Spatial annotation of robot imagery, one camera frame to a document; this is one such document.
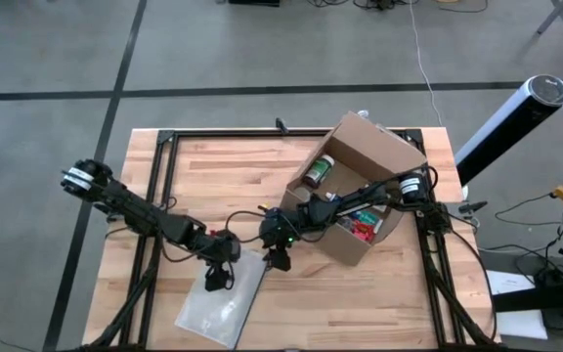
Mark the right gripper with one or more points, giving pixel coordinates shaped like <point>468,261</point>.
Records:
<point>279,259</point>

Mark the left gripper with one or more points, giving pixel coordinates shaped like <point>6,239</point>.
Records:
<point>220,278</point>

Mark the clear zip pouch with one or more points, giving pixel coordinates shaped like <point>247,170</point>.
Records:
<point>218,308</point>

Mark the brown cardboard shipping box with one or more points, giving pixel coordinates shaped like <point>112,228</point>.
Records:
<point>340,249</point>

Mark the red snack packet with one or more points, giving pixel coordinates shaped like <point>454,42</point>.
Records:
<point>364,231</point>

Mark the dark supplement bottle white cap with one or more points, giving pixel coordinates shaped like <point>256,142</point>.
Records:
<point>318,171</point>

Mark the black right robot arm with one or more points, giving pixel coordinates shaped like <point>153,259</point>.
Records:
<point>359,198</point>

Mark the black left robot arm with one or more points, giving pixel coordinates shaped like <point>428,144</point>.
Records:
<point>130,210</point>

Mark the clear plastic bottle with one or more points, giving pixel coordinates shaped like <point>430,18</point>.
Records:
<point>301,194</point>

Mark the green white small box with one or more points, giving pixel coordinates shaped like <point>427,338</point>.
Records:
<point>369,217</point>

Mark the small black edge device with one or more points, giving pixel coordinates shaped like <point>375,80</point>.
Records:
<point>281,125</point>

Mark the white paper sheet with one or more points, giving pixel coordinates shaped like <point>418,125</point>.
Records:
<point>516,303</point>

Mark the black floor device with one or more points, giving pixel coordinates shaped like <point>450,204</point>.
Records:
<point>254,2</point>

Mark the black metal bar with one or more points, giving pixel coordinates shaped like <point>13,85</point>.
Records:
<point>545,295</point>

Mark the white black cylinder tower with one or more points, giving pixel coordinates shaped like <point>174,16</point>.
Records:
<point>516,117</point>

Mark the grey metal table leg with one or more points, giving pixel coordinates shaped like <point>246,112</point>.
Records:
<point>552,17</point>

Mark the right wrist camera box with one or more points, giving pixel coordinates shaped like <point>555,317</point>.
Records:
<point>286,230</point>

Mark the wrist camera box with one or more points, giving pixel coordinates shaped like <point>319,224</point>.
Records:
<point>225,247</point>
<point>286,230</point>

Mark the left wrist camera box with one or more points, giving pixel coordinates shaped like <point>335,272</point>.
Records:
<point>225,247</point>

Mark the black aluminium table frame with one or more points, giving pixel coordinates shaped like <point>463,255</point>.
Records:
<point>242,133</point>

